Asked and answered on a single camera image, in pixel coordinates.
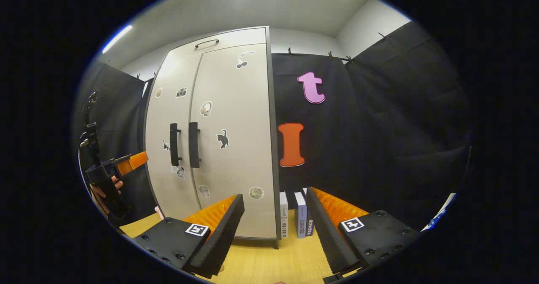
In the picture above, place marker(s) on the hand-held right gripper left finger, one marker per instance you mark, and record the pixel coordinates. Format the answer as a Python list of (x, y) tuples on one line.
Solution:
[(223, 237)]

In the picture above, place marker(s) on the white cabinet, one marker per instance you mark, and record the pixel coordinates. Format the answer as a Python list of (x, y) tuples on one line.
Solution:
[(244, 35)]

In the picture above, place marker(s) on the dark blue book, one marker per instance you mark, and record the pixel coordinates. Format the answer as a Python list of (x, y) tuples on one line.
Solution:
[(310, 227)]

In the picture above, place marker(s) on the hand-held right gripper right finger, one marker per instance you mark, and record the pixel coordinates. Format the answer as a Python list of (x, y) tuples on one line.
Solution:
[(326, 233)]

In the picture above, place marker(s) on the white and blue object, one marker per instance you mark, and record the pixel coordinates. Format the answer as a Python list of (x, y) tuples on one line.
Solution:
[(440, 214)]

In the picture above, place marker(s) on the white door camera sticker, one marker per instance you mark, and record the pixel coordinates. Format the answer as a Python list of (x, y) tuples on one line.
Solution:
[(162, 120)]

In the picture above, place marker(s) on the white door headphones sticker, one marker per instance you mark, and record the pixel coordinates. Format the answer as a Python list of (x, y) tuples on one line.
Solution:
[(240, 166)]

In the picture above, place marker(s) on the pale blue book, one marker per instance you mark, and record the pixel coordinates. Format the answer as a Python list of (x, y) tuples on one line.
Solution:
[(300, 216)]

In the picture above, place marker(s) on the black backdrop cloth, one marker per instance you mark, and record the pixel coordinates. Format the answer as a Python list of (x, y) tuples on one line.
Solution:
[(379, 128)]

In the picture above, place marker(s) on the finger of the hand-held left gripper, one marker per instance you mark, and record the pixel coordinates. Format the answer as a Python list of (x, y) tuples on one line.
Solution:
[(132, 161)]

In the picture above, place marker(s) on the white book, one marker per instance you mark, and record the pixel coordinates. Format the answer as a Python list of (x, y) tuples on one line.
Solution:
[(284, 214)]

